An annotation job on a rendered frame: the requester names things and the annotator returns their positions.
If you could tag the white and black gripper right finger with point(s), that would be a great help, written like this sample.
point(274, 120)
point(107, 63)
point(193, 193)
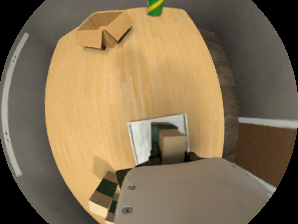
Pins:
point(191, 156)

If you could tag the tan block with green band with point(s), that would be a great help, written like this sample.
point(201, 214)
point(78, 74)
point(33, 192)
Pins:
point(101, 199)
point(171, 141)
point(111, 213)

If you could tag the white shallow rectangular tray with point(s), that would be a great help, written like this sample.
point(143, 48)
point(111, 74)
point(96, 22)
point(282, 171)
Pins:
point(140, 134)

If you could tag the green drink can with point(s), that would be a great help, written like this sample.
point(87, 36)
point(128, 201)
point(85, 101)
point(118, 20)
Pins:
point(155, 7)

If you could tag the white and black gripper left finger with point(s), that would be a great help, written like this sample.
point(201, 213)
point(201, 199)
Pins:
point(153, 160)

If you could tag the open brown cardboard box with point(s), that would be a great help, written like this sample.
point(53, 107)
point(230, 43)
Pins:
point(97, 28)

